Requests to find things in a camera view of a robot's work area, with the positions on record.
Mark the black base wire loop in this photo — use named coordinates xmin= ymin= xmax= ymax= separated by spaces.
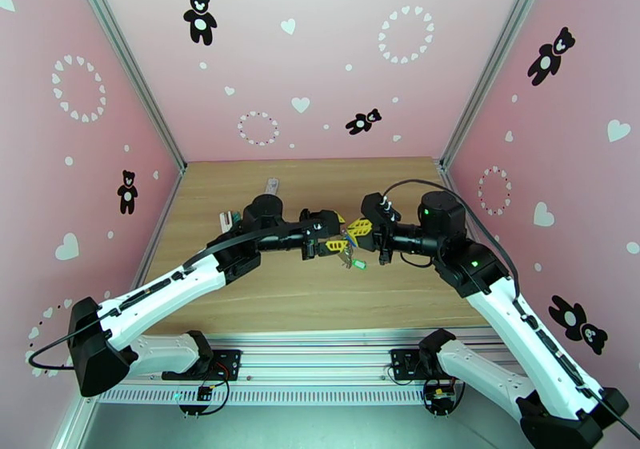
xmin=422 ymin=370 xmax=469 ymax=419
xmin=178 ymin=364 xmax=234 ymax=418

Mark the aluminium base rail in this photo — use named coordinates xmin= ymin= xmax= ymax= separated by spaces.
xmin=99 ymin=328 xmax=523 ymax=407

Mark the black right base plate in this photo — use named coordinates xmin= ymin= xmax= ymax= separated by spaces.
xmin=390 ymin=348 xmax=426 ymax=382

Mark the aluminium frame post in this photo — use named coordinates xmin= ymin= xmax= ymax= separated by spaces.
xmin=438 ymin=0 xmax=557 ymax=170
xmin=67 ymin=0 xmax=189 ymax=171

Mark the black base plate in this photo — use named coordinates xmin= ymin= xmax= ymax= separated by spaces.
xmin=390 ymin=348 xmax=426 ymax=382
xmin=209 ymin=348 xmax=242 ymax=382

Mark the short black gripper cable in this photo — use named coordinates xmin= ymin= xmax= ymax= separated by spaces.
xmin=398 ymin=252 xmax=434 ymax=270

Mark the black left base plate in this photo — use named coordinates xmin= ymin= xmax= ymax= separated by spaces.
xmin=209 ymin=348 xmax=242 ymax=382

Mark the small white stapler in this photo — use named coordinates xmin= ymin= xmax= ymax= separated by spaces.
xmin=218 ymin=210 xmax=245 ymax=236

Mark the silver keychain with keys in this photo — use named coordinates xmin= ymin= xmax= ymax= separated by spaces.
xmin=335 ymin=230 xmax=369 ymax=270

